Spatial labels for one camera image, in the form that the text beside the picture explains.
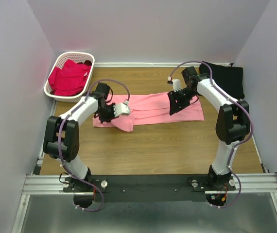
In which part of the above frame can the light pink t shirt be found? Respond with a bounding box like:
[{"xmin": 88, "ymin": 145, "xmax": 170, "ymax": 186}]
[{"xmin": 93, "ymin": 93, "xmax": 205, "ymax": 132}]

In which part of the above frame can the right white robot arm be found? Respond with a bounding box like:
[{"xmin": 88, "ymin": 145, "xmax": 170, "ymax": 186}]
[{"xmin": 167, "ymin": 67, "xmax": 251, "ymax": 190}]

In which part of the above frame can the folded black t shirt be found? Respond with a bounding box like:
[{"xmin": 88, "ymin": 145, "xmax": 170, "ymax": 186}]
[{"xmin": 206, "ymin": 62, "xmax": 245, "ymax": 99}]

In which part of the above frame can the white plastic laundry basket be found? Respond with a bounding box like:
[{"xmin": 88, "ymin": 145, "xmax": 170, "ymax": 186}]
[{"xmin": 44, "ymin": 51, "xmax": 95, "ymax": 102}]

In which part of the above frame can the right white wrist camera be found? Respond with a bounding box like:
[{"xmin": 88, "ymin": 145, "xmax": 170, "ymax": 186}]
[{"xmin": 167, "ymin": 76, "xmax": 182, "ymax": 92}]

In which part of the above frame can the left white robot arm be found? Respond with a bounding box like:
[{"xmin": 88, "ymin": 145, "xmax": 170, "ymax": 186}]
[{"xmin": 43, "ymin": 83, "xmax": 117, "ymax": 192}]

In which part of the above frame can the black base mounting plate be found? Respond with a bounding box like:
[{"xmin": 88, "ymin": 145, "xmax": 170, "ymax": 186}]
[{"xmin": 62, "ymin": 174, "xmax": 237, "ymax": 208}]

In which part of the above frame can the red t shirt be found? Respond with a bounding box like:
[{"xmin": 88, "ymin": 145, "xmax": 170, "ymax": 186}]
[{"xmin": 48, "ymin": 60, "xmax": 92, "ymax": 97}]

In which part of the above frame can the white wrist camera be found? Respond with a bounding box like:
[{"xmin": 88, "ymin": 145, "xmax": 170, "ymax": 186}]
[
  {"xmin": 113, "ymin": 102, "xmax": 131, "ymax": 117},
  {"xmin": 167, "ymin": 76, "xmax": 182, "ymax": 92}
]

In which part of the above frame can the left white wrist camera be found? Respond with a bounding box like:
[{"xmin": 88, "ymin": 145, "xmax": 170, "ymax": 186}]
[{"xmin": 113, "ymin": 102, "xmax": 131, "ymax": 117}]

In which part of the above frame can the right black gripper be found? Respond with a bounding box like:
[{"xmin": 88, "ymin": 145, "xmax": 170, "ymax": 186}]
[{"xmin": 167, "ymin": 87, "xmax": 198, "ymax": 116}]

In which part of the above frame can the aluminium frame rail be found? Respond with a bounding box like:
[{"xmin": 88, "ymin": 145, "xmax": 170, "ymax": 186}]
[{"xmin": 22, "ymin": 173, "xmax": 277, "ymax": 195}]

